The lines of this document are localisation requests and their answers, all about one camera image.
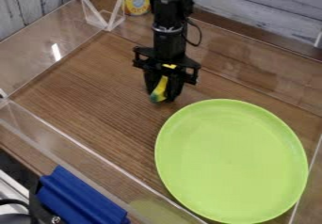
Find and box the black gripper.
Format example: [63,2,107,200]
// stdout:
[134,29,202,102]

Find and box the yellow toy banana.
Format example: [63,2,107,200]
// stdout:
[150,72,172,103]

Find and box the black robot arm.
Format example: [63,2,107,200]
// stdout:
[134,0,203,103]

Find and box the green plastic plate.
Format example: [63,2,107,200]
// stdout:
[155,99,309,224]

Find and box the blue plastic clamp block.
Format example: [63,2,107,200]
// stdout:
[35,166,131,224]

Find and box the black cable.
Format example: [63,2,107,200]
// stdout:
[181,16,205,48]

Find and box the clear acrylic enclosure wall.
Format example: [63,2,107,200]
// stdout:
[0,98,206,224]

